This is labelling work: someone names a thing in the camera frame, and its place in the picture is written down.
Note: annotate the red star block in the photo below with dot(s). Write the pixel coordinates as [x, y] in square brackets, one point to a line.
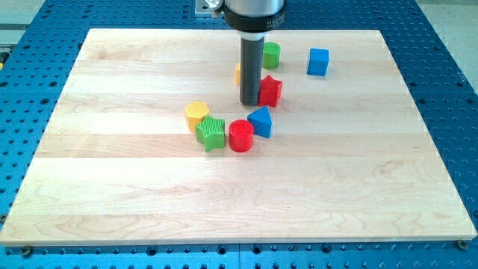
[270, 92]

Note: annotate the yellow hexagon block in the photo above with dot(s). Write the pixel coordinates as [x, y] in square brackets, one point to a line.
[195, 113]

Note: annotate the red cylinder block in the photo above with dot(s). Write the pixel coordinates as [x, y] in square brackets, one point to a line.
[241, 135]

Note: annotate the blue perforated metal table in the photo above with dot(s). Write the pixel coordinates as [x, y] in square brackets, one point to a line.
[38, 68]

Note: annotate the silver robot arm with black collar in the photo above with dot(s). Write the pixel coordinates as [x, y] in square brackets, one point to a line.
[252, 19]

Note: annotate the blue cube block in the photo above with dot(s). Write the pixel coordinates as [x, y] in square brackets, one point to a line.
[318, 62]

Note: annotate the blue triangle block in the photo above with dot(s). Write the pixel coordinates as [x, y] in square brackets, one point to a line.
[261, 121]

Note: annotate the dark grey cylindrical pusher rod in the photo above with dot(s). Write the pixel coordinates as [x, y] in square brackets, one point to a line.
[251, 56]

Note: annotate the light wooden board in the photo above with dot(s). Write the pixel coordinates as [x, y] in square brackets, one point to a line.
[349, 159]

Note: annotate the green cylinder block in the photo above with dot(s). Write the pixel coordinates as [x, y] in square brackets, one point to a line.
[271, 55]

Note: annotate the green star block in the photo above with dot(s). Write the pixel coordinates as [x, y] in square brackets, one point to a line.
[211, 133]

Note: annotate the silver metal mounting bracket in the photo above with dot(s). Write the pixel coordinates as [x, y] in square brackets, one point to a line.
[205, 6]

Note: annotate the yellow block behind rod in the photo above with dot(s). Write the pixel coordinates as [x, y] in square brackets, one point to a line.
[237, 74]

